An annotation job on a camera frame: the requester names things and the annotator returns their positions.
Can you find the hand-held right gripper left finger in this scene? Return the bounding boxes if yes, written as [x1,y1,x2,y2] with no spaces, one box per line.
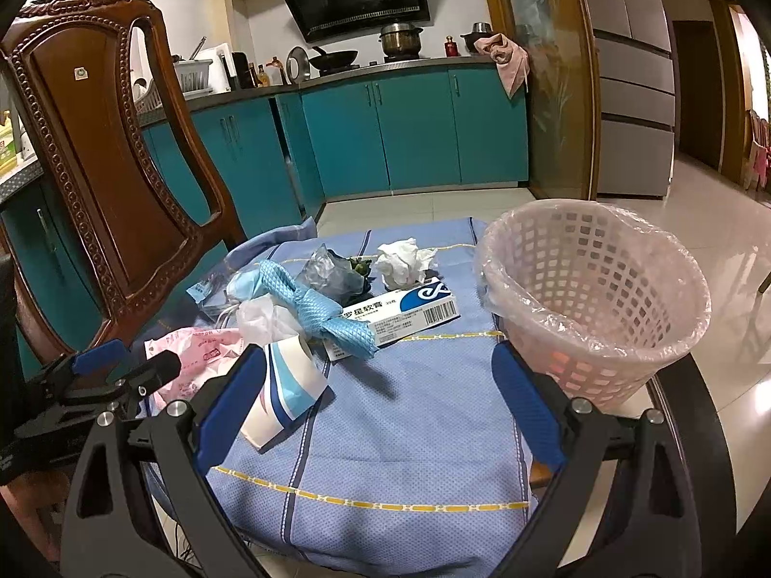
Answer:
[60,344,269,578]

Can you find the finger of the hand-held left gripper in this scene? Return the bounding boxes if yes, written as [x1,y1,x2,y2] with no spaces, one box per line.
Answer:
[27,340,130,410]
[90,350,183,416]

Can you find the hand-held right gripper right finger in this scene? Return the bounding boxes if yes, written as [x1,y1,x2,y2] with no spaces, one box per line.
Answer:
[491,343,703,578]

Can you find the pink printed packet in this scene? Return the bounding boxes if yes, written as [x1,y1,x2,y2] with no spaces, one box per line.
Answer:
[145,325,248,416]

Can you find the white and blue paper carton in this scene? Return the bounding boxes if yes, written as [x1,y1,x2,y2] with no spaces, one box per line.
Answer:
[241,337,331,452]

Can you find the translucent white plastic wrap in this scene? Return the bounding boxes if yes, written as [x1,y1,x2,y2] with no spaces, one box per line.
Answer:
[236,296,302,344]

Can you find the clear blue plastic wrapper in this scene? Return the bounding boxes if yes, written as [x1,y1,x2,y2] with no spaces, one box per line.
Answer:
[186,253,231,315]

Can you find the blue face mask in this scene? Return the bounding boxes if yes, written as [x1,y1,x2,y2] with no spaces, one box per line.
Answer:
[226,268,272,303]

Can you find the light blue mesh cloth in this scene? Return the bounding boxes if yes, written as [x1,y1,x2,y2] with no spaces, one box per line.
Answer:
[259,259,377,361]

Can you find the white and blue medicine box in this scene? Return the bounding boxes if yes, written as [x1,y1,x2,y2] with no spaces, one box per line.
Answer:
[325,277,462,362]

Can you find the grey plastic bag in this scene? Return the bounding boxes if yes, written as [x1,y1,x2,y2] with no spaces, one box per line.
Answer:
[299,244,365,305]

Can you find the pink plastic mesh basket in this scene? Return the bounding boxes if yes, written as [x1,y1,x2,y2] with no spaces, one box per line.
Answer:
[475,197,712,407]

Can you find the white tissue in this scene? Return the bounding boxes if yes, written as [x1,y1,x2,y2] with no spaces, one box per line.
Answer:
[376,237,439,290]

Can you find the blue tablecloth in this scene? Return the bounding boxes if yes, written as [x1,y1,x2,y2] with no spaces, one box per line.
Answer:
[141,217,540,573]

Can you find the clear plastic basket liner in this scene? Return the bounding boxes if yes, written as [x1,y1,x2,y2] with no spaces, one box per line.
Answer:
[475,197,712,374]

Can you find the carved wooden chair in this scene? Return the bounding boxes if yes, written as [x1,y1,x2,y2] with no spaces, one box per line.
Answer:
[0,0,248,368]

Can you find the green and yellow package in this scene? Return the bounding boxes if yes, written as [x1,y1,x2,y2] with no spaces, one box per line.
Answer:
[0,109,26,171]

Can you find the white dish rack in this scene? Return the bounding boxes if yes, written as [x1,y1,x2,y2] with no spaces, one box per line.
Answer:
[173,59,215,98]

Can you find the white cutting board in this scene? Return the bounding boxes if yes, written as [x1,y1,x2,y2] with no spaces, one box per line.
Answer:
[199,43,236,92]

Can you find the black countertop box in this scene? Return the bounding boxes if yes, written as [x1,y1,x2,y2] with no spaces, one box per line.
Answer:
[232,53,257,91]

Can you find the brown sauce bottles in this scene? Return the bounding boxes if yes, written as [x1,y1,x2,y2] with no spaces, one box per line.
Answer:
[256,57,288,89]

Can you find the silver refrigerator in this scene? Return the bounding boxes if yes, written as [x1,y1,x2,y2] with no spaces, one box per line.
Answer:
[572,0,677,198]

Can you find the silver pot lid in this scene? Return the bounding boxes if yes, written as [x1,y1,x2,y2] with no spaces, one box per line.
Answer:
[287,46,312,83]

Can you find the wooden framed glass door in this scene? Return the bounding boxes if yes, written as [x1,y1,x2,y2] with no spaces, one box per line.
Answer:
[482,0,598,202]

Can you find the hanging pink clothes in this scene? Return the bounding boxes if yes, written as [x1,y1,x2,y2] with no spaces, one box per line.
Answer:
[745,108,771,189]

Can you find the pink towel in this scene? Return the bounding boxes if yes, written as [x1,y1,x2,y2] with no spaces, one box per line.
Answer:
[473,35,531,100]

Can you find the black wok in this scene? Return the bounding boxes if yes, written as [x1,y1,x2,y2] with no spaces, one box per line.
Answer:
[307,47,358,71]

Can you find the black lidded pot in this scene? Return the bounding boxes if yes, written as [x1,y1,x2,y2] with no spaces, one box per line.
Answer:
[461,22,496,52]

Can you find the steel cooking pot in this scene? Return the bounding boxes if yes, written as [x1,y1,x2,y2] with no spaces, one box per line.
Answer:
[379,23,425,56]

